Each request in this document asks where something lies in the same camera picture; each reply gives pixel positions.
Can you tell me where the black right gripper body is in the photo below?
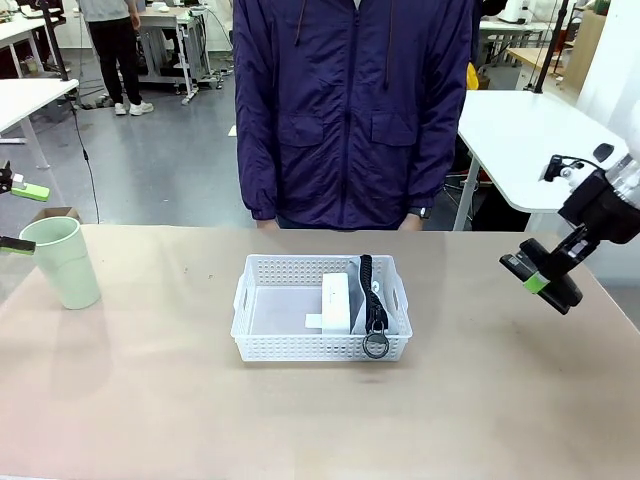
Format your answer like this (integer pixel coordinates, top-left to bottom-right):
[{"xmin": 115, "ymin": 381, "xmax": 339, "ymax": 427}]
[{"xmin": 558, "ymin": 168, "xmax": 640, "ymax": 246}]

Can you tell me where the black rectangular device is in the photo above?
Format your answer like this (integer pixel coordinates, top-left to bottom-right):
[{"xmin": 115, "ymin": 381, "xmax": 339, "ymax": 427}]
[{"xmin": 498, "ymin": 239, "xmax": 585, "ymax": 316}]

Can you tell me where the light green plastic cup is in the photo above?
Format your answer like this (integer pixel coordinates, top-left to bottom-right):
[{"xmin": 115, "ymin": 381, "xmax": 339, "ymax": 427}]
[{"xmin": 18, "ymin": 217, "xmax": 103, "ymax": 311}]

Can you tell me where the white rectangular box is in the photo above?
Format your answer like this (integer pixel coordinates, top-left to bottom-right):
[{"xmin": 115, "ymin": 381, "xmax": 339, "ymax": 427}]
[{"xmin": 304, "ymin": 271, "xmax": 354, "ymax": 336}]

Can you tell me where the white perforated plastic basket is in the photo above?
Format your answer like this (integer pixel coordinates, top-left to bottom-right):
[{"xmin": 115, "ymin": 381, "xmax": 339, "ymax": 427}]
[{"xmin": 230, "ymin": 253, "xmax": 414, "ymax": 363}]

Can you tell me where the small cardboard box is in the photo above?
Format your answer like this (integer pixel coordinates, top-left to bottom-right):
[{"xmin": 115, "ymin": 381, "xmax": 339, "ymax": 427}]
[{"xmin": 28, "ymin": 205, "xmax": 82, "ymax": 227}]

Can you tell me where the white table with grey legs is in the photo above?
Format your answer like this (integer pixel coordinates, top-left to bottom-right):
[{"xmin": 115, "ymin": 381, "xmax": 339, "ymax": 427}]
[{"xmin": 0, "ymin": 77, "xmax": 81, "ymax": 172}]

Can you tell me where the white table with rounded corner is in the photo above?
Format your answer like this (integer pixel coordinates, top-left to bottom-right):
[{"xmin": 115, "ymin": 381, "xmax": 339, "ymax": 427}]
[{"xmin": 452, "ymin": 89, "xmax": 629, "ymax": 232}]

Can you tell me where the black stand pole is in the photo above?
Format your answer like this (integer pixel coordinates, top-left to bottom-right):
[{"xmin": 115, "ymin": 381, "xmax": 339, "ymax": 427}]
[{"xmin": 35, "ymin": 0, "xmax": 72, "ymax": 84}]

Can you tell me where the person in black trousers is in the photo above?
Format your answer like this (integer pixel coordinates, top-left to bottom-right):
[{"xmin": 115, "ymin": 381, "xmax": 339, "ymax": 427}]
[{"xmin": 78, "ymin": 0, "xmax": 154, "ymax": 117}]

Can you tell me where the brown upright board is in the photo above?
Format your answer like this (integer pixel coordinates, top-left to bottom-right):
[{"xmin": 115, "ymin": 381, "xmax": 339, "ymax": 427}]
[{"xmin": 563, "ymin": 8, "xmax": 607, "ymax": 92}]

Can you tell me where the wooden top table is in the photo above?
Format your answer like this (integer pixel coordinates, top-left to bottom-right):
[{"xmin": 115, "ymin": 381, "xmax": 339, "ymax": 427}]
[{"xmin": 504, "ymin": 46, "xmax": 567, "ymax": 77}]

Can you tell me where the black tripod pole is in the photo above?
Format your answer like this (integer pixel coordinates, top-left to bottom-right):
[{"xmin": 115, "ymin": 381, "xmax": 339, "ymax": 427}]
[{"xmin": 531, "ymin": 0, "xmax": 572, "ymax": 96}]

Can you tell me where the grey metal workbench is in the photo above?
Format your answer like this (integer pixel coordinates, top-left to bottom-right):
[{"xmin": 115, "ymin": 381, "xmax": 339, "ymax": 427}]
[{"xmin": 136, "ymin": 3, "xmax": 215, "ymax": 106}]

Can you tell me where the person in purple jacket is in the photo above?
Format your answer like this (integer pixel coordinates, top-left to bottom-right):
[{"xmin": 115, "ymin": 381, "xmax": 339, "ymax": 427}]
[{"xmin": 233, "ymin": 0, "xmax": 474, "ymax": 232}]

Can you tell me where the black hanging cable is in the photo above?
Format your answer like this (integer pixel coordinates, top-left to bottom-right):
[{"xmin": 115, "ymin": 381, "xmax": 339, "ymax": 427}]
[{"xmin": 68, "ymin": 92, "xmax": 102, "ymax": 225}]

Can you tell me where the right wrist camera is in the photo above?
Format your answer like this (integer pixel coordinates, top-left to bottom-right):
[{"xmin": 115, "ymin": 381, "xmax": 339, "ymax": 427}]
[{"xmin": 538, "ymin": 154, "xmax": 587, "ymax": 189}]

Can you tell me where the black strap with metal ring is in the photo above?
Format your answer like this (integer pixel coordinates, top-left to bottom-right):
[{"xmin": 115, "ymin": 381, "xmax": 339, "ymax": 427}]
[{"xmin": 358, "ymin": 254, "xmax": 391, "ymax": 361}]

